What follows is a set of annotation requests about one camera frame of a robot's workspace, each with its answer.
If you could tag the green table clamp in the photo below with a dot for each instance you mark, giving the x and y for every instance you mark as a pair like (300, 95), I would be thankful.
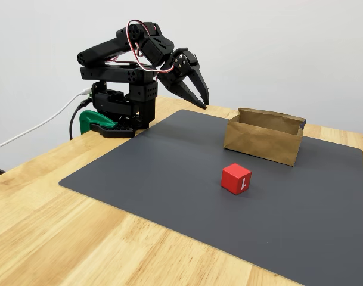
(88, 119)

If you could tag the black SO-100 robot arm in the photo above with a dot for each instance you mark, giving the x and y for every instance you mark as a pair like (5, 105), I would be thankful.
(109, 49)

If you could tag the dark grey rubber mat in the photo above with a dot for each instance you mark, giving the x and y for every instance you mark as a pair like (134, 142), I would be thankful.
(169, 178)

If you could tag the brown paper box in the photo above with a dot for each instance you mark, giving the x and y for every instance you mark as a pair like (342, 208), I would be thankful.
(261, 143)

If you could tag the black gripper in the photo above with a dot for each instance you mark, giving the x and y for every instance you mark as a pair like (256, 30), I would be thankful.
(179, 75)

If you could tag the small red block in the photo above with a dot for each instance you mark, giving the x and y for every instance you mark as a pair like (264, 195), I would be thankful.
(235, 178)

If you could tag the small green controller board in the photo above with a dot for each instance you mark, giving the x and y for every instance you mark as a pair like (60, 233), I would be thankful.
(91, 93)

